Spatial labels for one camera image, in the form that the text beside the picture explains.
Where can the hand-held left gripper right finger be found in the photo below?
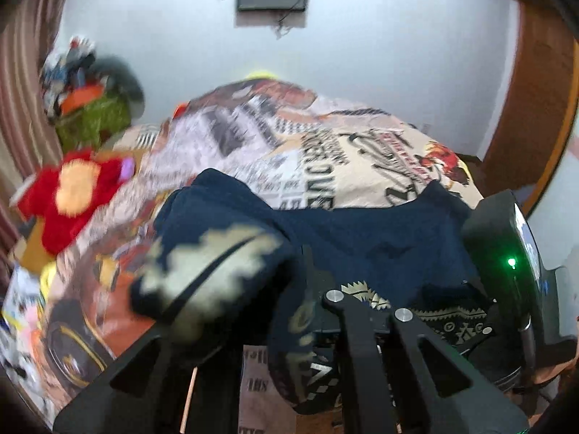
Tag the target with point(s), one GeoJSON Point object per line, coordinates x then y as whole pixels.
{"type": "Point", "coordinates": [362, 348]}

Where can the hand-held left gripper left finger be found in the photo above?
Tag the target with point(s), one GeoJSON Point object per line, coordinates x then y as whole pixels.
{"type": "Point", "coordinates": [154, 343]}

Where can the navy patterned hoodie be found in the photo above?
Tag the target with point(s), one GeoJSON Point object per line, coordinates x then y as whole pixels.
{"type": "Point", "coordinates": [362, 244]}

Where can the red plush toy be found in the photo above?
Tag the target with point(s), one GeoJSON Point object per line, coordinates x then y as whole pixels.
{"type": "Point", "coordinates": [49, 230]}

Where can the printed blanket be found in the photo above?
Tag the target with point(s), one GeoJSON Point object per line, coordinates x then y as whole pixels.
{"type": "Point", "coordinates": [316, 144]}

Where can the green patterned bag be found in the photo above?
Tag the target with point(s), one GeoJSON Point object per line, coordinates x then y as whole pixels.
{"type": "Point", "coordinates": [90, 122]}

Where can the grey plush toy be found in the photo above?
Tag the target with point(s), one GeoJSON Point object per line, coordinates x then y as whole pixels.
{"type": "Point", "coordinates": [132, 87]}

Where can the yellow object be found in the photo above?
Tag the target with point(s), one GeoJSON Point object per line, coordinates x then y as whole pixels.
{"type": "Point", "coordinates": [261, 75]}

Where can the pile of colourful clutter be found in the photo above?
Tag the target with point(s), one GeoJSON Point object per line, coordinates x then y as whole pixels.
{"type": "Point", "coordinates": [68, 68]}

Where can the striped curtain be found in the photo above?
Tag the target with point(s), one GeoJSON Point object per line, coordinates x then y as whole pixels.
{"type": "Point", "coordinates": [22, 77]}

